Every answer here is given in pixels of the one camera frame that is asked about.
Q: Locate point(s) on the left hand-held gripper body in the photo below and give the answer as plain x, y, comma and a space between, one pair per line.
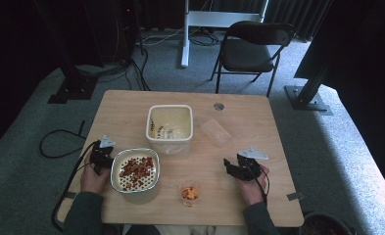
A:
100, 156

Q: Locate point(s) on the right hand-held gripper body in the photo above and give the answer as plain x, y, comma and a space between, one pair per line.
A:
247, 168

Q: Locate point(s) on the clear plastic lid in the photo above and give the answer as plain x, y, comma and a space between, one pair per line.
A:
214, 130

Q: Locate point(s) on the small glass cup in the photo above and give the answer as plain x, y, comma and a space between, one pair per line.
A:
190, 194

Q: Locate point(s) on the person's right hand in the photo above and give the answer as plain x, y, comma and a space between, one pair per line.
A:
253, 191

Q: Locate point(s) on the person's left hand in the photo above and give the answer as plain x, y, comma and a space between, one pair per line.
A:
92, 181

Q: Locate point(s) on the pile of red dried berries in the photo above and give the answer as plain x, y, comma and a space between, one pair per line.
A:
137, 172

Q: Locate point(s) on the grey table grommet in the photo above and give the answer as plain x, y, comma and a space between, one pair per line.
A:
218, 106

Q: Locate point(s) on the clear printed bag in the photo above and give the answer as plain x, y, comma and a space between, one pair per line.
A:
162, 130

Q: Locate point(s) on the white square plastic container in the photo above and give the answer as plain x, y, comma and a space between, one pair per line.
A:
169, 122

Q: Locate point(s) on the black metal stand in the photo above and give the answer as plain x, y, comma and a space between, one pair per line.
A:
74, 84
306, 98

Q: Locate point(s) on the black round bin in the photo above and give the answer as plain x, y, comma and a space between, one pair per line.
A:
324, 225

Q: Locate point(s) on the black folding chair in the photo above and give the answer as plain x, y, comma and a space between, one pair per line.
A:
249, 54

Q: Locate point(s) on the black computer tower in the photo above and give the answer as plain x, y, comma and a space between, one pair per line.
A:
121, 29

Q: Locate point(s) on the dark curtain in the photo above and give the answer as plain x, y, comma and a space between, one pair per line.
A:
298, 16

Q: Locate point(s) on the white desk frame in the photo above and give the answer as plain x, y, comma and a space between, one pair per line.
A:
186, 36

